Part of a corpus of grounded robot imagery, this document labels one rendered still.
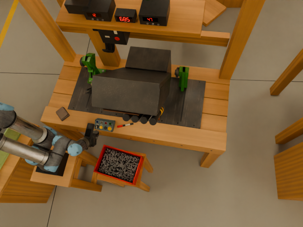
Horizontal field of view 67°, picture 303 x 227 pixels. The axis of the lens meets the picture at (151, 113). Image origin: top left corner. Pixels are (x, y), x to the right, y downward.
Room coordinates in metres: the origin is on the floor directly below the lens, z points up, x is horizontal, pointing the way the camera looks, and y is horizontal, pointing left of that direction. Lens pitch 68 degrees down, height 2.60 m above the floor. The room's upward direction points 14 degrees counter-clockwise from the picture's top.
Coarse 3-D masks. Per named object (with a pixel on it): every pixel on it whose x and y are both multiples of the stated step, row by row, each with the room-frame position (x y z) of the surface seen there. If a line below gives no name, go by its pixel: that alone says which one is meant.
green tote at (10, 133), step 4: (8, 128) 0.85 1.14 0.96; (8, 132) 0.83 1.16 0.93; (12, 132) 0.84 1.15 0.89; (16, 132) 0.85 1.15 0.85; (8, 136) 0.80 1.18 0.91; (12, 136) 0.81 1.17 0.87; (16, 136) 0.82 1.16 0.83; (16, 140) 0.80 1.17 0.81; (0, 152) 0.69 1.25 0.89; (4, 152) 0.70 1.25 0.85; (0, 156) 0.67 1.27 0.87; (4, 156) 0.67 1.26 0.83; (0, 160) 0.64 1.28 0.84; (4, 160) 0.65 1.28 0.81; (0, 164) 0.62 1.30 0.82; (0, 168) 0.59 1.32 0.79
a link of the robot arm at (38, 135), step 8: (0, 104) 0.68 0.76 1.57; (0, 112) 0.64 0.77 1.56; (8, 112) 0.65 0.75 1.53; (0, 120) 0.60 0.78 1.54; (8, 120) 0.62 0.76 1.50; (16, 120) 0.64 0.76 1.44; (24, 120) 0.66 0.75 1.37; (0, 128) 0.57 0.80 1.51; (16, 128) 0.61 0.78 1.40; (24, 128) 0.61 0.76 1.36; (32, 128) 0.63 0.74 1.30; (40, 128) 0.65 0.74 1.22; (48, 128) 0.67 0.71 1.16; (32, 136) 0.59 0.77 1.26; (40, 136) 0.60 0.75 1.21; (48, 136) 0.61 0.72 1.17; (40, 144) 0.57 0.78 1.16; (48, 144) 0.57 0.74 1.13
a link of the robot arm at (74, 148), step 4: (72, 140) 0.51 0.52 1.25; (80, 140) 0.50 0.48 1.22; (72, 144) 0.47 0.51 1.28; (76, 144) 0.47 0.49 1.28; (80, 144) 0.47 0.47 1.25; (84, 144) 0.47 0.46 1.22; (68, 148) 0.45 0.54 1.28; (72, 148) 0.44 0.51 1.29; (76, 148) 0.44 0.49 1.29; (80, 148) 0.44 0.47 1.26; (84, 148) 0.45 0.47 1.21; (68, 152) 0.43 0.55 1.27; (72, 152) 0.42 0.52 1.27; (76, 152) 0.42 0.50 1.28; (80, 152) 0.42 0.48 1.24
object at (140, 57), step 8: (136, 48) 1.08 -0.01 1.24; (144, 48) 1.06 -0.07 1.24; (152, 48) 1.04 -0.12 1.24; (128, 56) 1.03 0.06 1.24; (136, 56) 1.01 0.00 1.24; (144, 56) 0.99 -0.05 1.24; (152, 56) 0.98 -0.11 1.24; (160, 56) 0.96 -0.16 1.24; (168, 56) 0.94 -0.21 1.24; (128, 64) 0.96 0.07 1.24; (136, 64) 0.94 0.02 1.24; (144, 64) 0.93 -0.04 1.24; (152, 64) 0.91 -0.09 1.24; (160, 64) 0.90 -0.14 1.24; (168, 64) 0.89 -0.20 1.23; (168, 72) 0.88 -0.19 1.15
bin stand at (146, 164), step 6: (126, 150) 0.48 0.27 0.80; (144, 156) 0.39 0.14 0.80; (144, 162) 0.37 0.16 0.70; (150, 168) 0.37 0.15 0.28; (102, 180) 0.30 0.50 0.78; (108, 180) 0.28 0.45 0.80; (114, 180) 0.27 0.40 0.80; (138, 180) 0.23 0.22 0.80; (138, 186) 0.18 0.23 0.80; (144, 186) 0.20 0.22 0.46
